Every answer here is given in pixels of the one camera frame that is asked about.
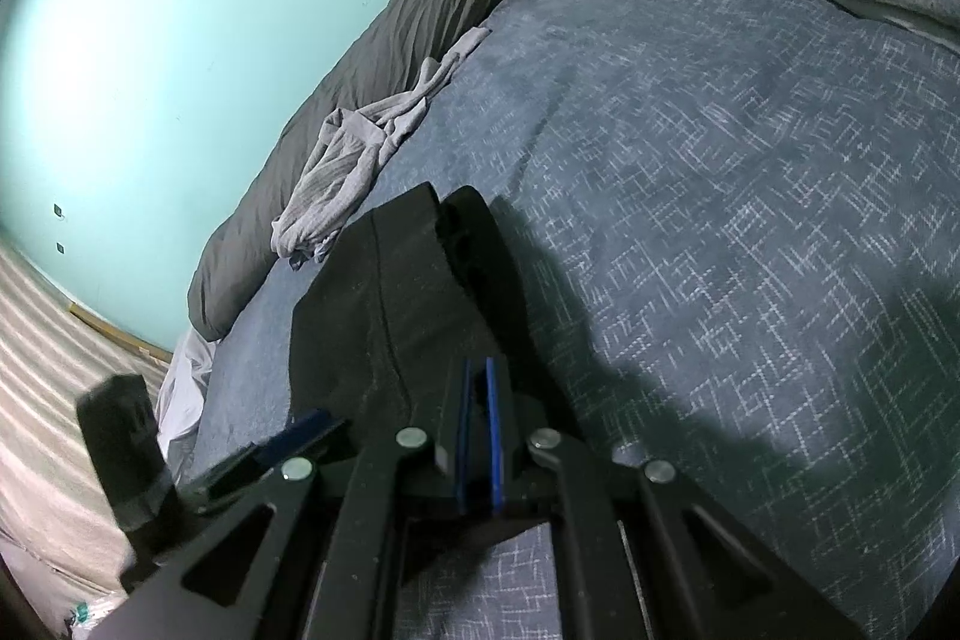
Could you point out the wooden window frame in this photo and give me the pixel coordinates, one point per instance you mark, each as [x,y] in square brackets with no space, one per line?
[120,331]

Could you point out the pale grey sheet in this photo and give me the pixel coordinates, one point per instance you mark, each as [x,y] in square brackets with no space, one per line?
[184,400]

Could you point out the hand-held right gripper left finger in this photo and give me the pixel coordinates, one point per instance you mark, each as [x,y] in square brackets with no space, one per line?
[465,430]

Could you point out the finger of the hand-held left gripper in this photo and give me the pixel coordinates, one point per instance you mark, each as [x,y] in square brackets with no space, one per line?
[221,481]
[300,437]

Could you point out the black sweatshirt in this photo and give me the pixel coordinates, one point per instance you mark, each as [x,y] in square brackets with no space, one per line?
[390,310]

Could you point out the striped curtain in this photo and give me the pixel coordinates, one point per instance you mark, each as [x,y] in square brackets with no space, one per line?
[52,385]

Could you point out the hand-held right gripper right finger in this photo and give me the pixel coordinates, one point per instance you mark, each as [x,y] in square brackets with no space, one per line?
[493,430]

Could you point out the crumpled light grey garment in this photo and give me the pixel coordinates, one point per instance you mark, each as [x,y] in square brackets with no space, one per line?
[337,183]

